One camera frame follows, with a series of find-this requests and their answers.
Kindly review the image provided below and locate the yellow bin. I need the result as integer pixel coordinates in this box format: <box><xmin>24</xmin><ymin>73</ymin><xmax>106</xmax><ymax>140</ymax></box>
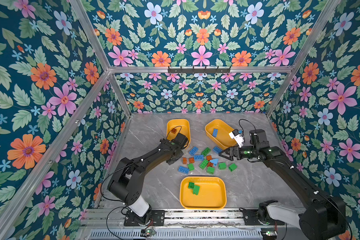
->
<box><xmin>179</xmin><ymin>176</ymin><xmax>227</xmax><ymax>210</ymax></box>
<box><xmin>166</xmin><ymin>119</ymin><xmax>191</xmax><ymax>149</ymax></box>
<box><xmin>205</xmin><ymin>119</ymin><xmax>237</xmax><ymax>148</ymax></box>

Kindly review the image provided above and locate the green small brick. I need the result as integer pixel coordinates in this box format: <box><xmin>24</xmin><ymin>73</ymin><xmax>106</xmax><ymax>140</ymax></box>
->
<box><xmin>188</xmin><ymin>182</ymin><xmax>195</xmax><ymax>189</ymax></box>
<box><xmin>188</xmin><ymin>164</ymin><xmax>195</xmax><ymax>171</ymax></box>

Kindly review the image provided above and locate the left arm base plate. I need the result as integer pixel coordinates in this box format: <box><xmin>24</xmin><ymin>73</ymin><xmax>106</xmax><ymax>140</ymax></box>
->
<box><xmin>124</xmin><ymin>210</ymin><xmax>166</xmax><ymax>227</ymax></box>

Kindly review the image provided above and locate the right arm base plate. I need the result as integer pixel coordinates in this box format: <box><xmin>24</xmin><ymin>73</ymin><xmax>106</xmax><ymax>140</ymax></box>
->
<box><xmin>239</xmin><ymin>208</ymin><xmax>286</xmax><ymax>226</ymax></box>

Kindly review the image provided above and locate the green long brick upper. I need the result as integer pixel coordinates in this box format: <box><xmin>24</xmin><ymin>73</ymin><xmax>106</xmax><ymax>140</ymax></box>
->
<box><xmin>201</xmin><ymin>147</ymin><xmax>211</xmax><ymax>157</ymax></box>

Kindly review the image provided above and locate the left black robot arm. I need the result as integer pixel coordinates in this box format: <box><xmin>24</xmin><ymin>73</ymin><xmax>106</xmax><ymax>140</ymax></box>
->
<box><xmin>107</xmin><ymin>133</ymin><xmax>189</xmax><ymax>218</ymax></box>

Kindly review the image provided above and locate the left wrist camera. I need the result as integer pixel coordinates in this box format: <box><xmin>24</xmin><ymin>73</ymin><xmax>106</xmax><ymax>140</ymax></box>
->
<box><xmin>172</xmin><ymin>133</ymin><xmax>189</xmax><ymax>149</ymax></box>

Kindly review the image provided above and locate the green cube brick far right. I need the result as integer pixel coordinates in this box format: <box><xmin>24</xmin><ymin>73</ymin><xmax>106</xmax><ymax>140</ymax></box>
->
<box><xmin>228</xmin><ymin>164</ymin><xmax>238</xmax><ymax>172</ymax></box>

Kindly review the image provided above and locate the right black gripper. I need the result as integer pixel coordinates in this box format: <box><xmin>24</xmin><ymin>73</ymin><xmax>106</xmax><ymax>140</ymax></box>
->
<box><xmin>218</xmin><ymin>143</ymin><xmax>259</xmax><ymax>162</ymax></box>

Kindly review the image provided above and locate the blue long brick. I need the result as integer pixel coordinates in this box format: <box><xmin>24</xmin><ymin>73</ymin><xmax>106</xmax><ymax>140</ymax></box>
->
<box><xmin>194</xmin><ymin>155</ymin><xmax>205</xmax><ymax>162</ymax></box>
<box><xmin>189</xmin><ymin>147</ymin><xmax>199</xmax><ymax>156</ymax></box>
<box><xmin>178</xmin><ymin>166</ymin><xmax>190</xmax><ymax>175</ymax></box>

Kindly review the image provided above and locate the light blue slope brick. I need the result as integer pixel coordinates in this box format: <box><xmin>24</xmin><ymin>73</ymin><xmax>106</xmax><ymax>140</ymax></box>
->
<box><xmin>210</xmin><ymin>159</ymin><xmax>219</xmax><ymax>167</ymax></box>

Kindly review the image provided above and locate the green long brick centre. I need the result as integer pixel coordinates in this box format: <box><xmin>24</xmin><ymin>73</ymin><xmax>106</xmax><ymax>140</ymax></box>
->
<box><xmin>199</xmin><ymin>160</ymin><xmax>209</xmax><ymax>170</ymax></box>

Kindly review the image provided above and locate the yellow bin back left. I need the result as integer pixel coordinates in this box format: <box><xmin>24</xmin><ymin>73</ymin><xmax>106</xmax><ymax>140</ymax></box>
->
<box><xmin>166</xmin><ymin>119</ymin><xmax>191</xmax><ymax>149</ymax></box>

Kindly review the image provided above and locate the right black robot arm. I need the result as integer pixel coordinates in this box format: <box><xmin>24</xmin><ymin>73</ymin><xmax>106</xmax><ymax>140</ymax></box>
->
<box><xmin>219</xmin><ymin>129</ymin><xmax>349</xmax><ymax>240</ymax></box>

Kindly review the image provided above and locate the green cube brick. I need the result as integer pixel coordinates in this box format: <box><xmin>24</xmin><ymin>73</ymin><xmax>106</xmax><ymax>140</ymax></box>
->
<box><xmin>228</xmin><ymin>164</ymin><xmax>238</xmax><ymax>172</ymax></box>
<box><xmin>218</xmin><ymin>163</ymin><xmax>227</xmax><ymax>170</ymax></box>

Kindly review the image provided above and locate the yellow bin back right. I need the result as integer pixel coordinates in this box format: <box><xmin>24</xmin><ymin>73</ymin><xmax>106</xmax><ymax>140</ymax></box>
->
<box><xmin>205</xmin><ymin>119</ymin><xmax>237</xmax><ymax>148</ymax></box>

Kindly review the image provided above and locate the yellow bin front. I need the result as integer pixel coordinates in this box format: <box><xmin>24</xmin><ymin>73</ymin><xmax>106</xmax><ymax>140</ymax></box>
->
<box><xmin>179</xmin><ymin>176</ymin><xmax>227</xmax><ymax>210</ymax></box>

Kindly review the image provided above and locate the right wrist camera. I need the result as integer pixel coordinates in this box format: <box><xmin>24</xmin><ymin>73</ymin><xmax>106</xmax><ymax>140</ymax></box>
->
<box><xmin>229</xmin><ymin>129</ymin><xmax>245</xmax><ymax>148</ymax></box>

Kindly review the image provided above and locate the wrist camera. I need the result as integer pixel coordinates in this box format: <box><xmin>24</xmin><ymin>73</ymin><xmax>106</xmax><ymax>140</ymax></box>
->
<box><xmin>172</xmin><ymin>133</ymin><xmax>189</xmax><ymax>149</ymax></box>
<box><xmin>229</xmin><ymin>129</ymin><xmax>245</xmax><ymax>148</ymax></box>

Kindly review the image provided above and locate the green long brick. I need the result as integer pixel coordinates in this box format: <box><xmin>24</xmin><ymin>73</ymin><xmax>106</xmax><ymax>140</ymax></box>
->
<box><xmin>199</xmin><ymin>160</ymin><xmax>209</xmax><ymax>170</ymax></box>
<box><xmin>201</xmin><ymin>147</ymin><xmax>211</xmax><ymax>157</ymax></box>

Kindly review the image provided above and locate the black hook rail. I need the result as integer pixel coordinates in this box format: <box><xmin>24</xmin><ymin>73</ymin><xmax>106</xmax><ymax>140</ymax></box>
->
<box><xmin>167</xmin><ymin>66</ymin><xmax>231</xmax><ymax>75</ymax></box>

